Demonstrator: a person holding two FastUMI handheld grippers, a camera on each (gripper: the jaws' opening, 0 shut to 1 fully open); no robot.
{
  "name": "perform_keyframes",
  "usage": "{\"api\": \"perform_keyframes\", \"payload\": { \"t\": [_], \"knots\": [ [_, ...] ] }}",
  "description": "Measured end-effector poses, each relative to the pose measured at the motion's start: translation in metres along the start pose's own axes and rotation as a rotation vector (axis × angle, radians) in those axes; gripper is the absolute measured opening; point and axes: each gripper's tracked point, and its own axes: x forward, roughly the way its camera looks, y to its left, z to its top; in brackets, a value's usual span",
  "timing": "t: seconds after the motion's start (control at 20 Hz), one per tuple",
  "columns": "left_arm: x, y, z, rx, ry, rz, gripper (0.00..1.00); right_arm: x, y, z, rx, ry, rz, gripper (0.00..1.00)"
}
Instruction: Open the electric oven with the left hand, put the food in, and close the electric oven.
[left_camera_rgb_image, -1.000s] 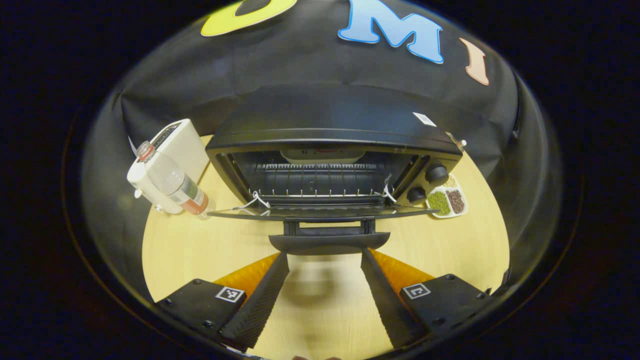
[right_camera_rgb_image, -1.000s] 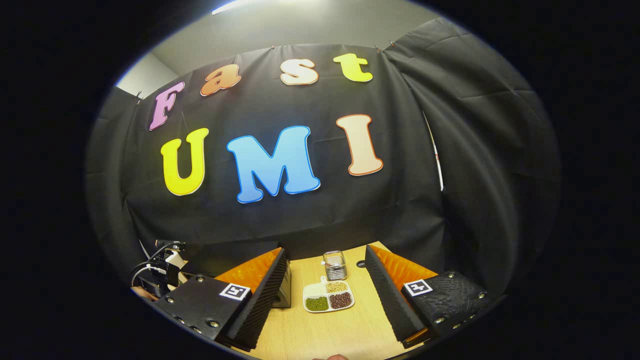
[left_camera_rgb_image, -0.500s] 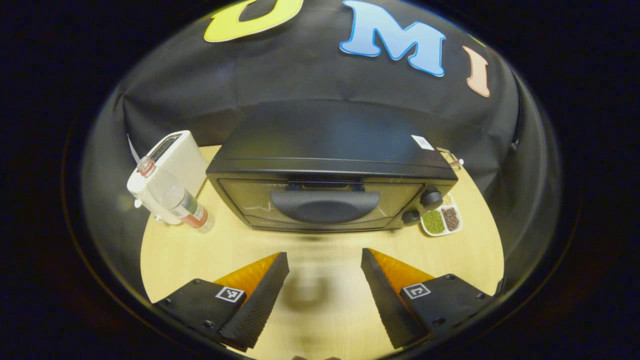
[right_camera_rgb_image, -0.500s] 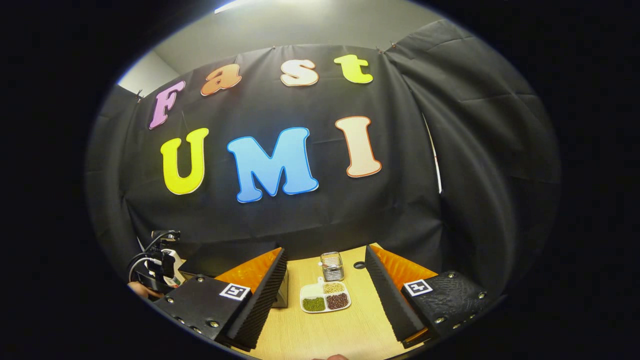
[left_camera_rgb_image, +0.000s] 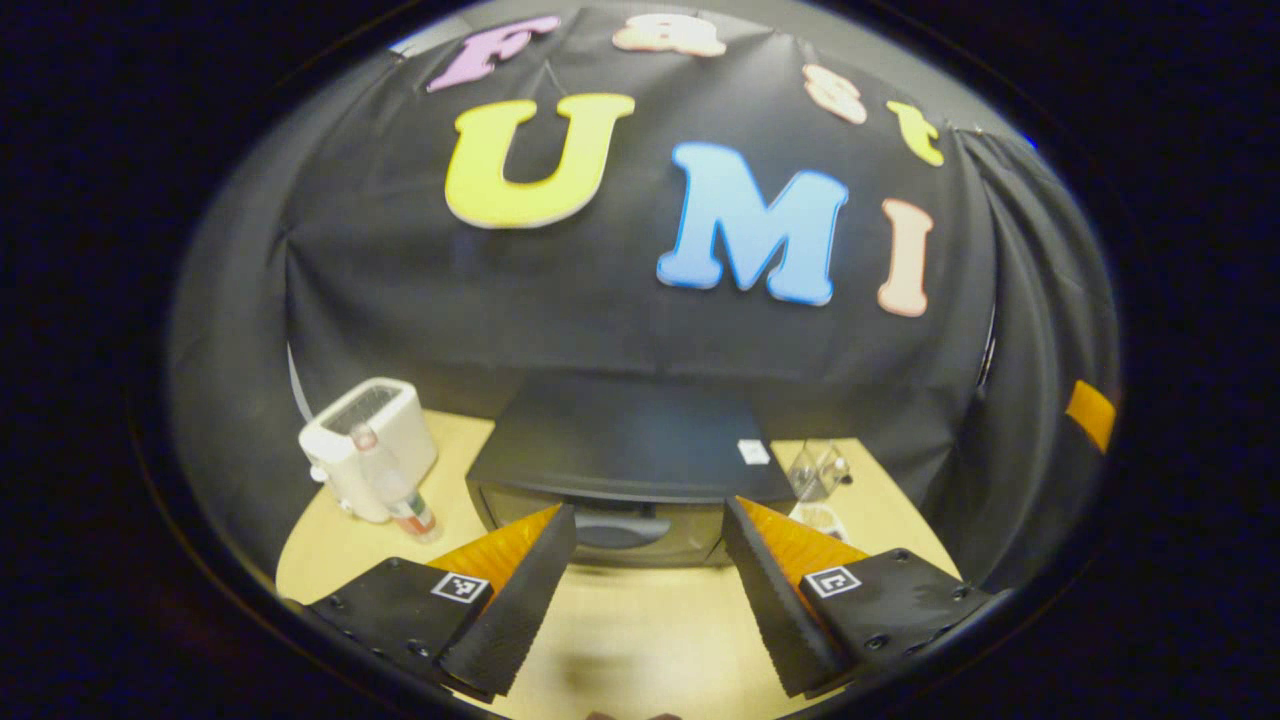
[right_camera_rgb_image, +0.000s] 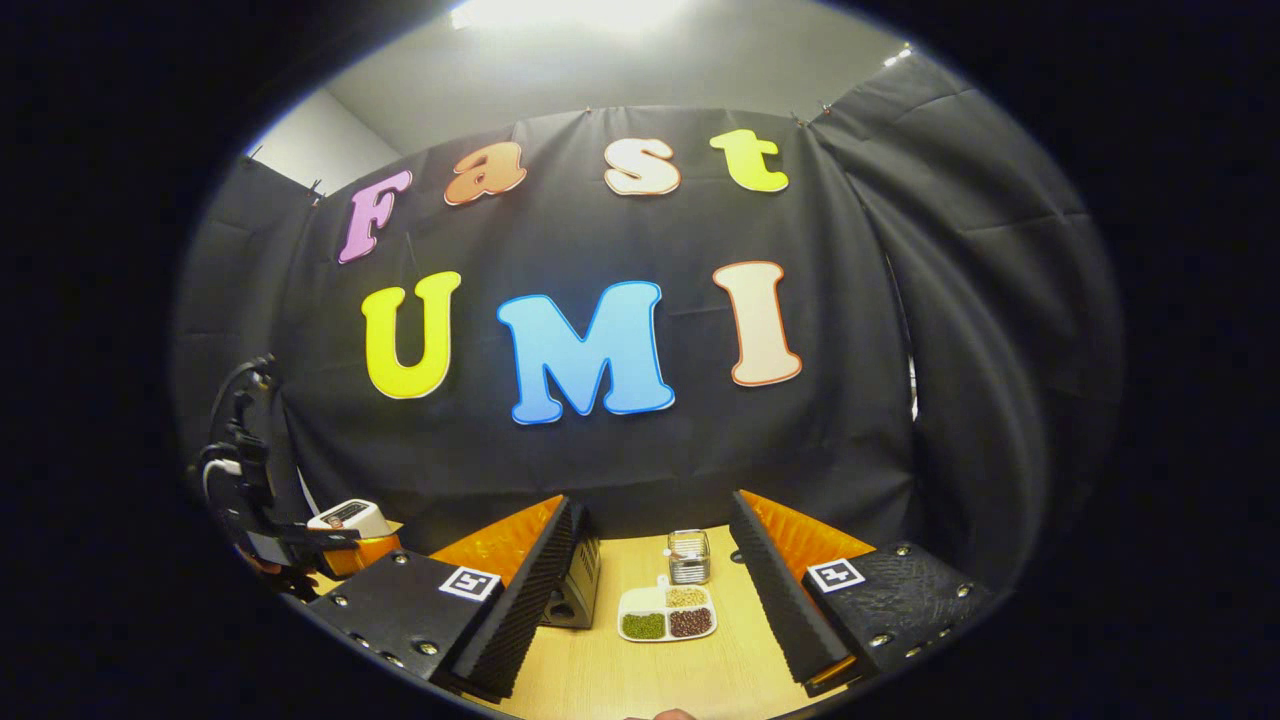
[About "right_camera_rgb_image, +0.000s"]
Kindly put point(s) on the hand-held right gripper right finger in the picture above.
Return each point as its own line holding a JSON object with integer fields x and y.
{"x": 780, "y": 590}

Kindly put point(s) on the black backdrop cloth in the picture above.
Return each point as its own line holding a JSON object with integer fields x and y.
{"x": 600, "y": 230}

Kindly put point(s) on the large ceiling light panel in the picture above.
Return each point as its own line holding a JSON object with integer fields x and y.
{"x": 570, "y": 12}

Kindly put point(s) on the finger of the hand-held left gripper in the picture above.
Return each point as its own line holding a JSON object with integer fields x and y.
{"x": 365, "y": 555}

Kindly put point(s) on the metal mesh holder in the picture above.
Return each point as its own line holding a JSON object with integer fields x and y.
{"x": 689, "y": 560}

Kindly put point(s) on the black electric oven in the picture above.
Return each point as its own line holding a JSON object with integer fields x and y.
{"x": 575, "y": 590}

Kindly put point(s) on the small ceiling light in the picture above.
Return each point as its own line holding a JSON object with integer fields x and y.
{"x": 898, "y": 55}

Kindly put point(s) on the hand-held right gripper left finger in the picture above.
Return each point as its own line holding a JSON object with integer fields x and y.
{"x": 525, "y": 600}

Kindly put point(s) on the white toaster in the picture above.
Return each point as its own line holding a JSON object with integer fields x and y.
{"x": 350, "y": 515}

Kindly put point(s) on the white divided bean tray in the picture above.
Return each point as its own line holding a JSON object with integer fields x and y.
{"x": 665, "y": 615}

